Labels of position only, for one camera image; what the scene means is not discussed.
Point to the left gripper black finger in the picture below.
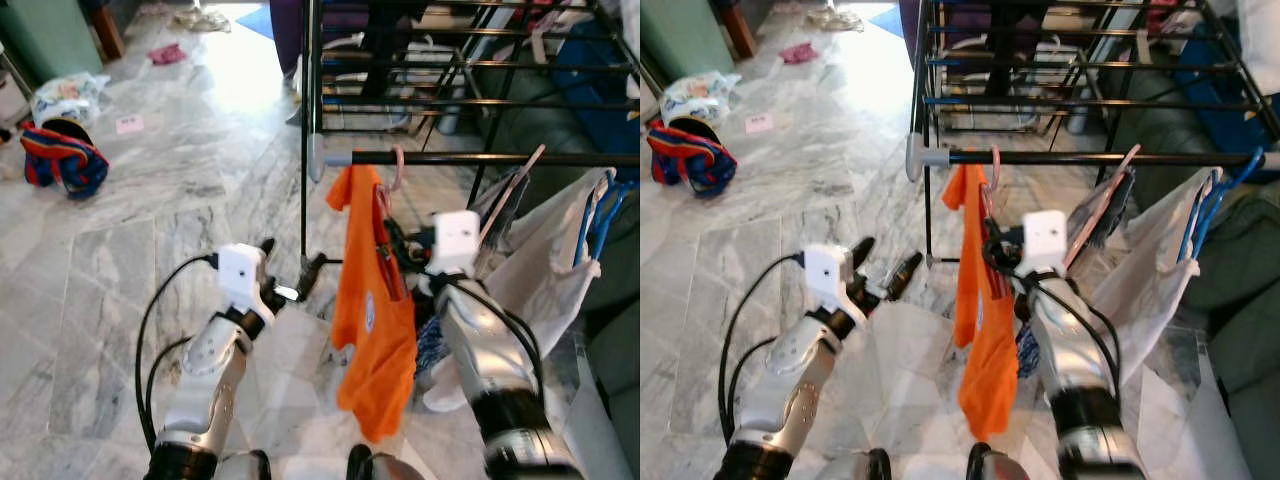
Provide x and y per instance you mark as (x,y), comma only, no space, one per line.
(267,249)
(905,272)
(313,272)
(863,250)

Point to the orange t-shirt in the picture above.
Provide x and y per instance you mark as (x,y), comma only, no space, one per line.
(990,370)
(375,350)

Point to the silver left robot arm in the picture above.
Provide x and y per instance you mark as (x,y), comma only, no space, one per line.
(790,390)
(205,380)

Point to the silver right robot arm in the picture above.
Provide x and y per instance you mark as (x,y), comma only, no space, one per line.
(1075,360)
(490,360)

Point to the blue plastic hanger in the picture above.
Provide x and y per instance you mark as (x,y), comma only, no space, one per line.
(1198,215)
(591,225)

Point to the white shirt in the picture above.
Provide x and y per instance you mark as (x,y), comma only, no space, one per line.
(545,270)
(1150,280)

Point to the pink paper card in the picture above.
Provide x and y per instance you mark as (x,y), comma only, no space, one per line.
(760,123)
(130,125)

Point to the red and blue bag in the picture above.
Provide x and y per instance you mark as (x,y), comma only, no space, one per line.
(65,165)
(690,160)

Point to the grey right robot leg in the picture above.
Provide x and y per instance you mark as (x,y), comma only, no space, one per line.
(385,468)
(995,466)

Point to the small pink cloth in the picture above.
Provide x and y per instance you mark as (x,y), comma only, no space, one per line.
(798,53)
(168,53)

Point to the dark purple hanging cloth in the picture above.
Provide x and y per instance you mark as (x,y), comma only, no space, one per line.
(290,30)
(915,25)

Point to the dark green sofa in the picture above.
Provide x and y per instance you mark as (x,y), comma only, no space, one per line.
(620,350)
(1240,260)

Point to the white printed plastic bag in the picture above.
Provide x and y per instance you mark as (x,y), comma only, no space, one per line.
(70,95)
(700,95)

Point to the blue floor mat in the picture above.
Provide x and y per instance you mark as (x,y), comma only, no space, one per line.
(258,22)
(890,20)

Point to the beige crumpled cloth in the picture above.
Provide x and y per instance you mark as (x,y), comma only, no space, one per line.
(200,18)
(835,18)

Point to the shiny blue bag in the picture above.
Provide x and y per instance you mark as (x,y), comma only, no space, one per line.
(600,90)
(1215,90)

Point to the green cabinet panel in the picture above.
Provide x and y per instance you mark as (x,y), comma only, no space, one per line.
(45,35)
(675,35)

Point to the white pillow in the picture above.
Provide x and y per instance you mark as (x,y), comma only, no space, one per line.
(630,25)
(1260,30)

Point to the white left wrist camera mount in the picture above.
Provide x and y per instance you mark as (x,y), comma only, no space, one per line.
(240,275)
(828,275)

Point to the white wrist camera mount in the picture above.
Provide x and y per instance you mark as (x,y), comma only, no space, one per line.
(1045,240)
(828,275)
(240,275)
(455,240)

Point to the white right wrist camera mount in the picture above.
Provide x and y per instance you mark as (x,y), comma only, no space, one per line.
(1045,240)
(455,240)

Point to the brown wooden post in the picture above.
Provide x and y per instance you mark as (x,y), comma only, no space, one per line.
(105,30)
(735,30)

